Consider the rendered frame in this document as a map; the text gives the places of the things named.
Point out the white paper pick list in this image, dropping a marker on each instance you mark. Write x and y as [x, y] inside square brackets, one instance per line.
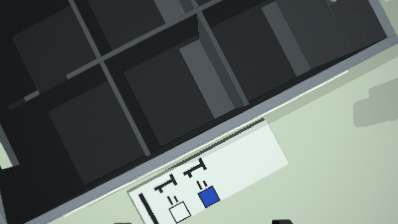
[210, 177]

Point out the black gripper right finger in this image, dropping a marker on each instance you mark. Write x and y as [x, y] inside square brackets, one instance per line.
[282, 221]

